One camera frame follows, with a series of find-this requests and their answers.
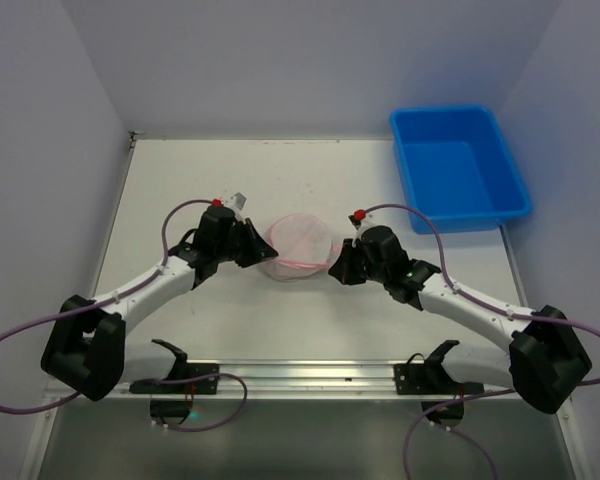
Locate white pink mesh laundry bag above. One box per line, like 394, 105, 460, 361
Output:
261, 213, 340, 281

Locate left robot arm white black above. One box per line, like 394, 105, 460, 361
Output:
41, 206, 278, 401

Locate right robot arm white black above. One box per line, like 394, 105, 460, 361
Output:
328, 226, 592, 414

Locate blue plastic bin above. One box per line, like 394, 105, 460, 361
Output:
389, 105, 532, 234

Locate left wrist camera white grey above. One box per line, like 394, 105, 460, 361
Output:
211, 192, 247, 222

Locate wrist camera white grey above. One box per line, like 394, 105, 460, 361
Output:
211, 192, 247, 222
349, 209, 378, 240

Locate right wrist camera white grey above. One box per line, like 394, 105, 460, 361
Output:
349, 209, 378, 240

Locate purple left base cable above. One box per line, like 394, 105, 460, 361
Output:
149, 372, 249, 433

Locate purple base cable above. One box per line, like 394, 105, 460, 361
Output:
403, 389, 521, 480
149, 372, 249, 433

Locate aluminium mounting rail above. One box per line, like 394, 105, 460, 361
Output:
44, 359, 521, 401

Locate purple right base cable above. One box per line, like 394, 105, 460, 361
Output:
403, 389, 521, 480

